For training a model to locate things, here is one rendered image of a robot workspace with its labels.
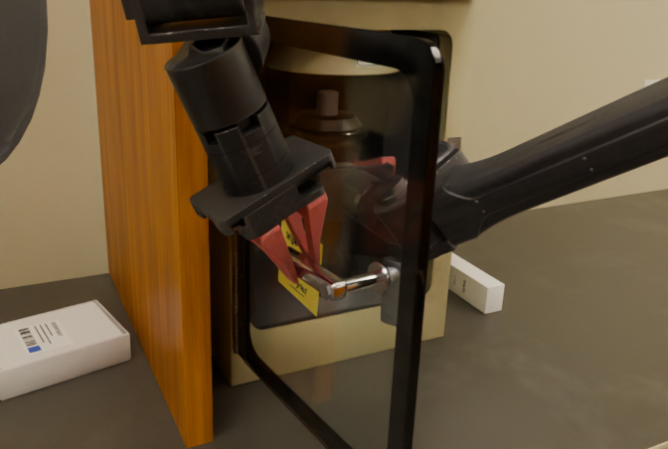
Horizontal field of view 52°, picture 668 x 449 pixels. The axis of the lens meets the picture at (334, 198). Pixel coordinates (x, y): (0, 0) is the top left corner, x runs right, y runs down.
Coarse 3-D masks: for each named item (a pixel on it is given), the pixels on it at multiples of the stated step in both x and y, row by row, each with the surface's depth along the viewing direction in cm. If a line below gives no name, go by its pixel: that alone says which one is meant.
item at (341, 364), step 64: (320, 64) 58; (384, 64) 50; (320, 128) 59; (384, 128) 52; (384, 192) 53; (256, 256) 74; (384, 256) 54; (256, 320) 76; (320, 320) 64; (384, 320) 55; (320, 384) 66; (384, 384) 56; (384, 448) 58
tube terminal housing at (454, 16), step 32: (288, 0) 73; (320, 0) 75; (352, 0) 77; (384, 0) 78; (416, 0) 80; (448, 0) 82; (448, 32) 84; (448, 64) 88; (448, 96) 86; (448, 128) 88; (224, 256) 81; (448, 256) 94; (224, 288) 82; (224, 320) 84; (224, 352) 86
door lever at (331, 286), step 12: (300, 252) 57; (300, 264) 55; (312, 264) 55; (372, 264) 55; (300, 276) 55; (312, 276) 54; (324, 276) 53; (336, 276) 53; (360, 276) 53; (372, 276) 54; (384, 276) 54; (324, 288) 52; (336, 288) 52; (348, 288) 53; (360, 288) 53; (372, 288) 55; (384, 288) 54; (336, 300) 52
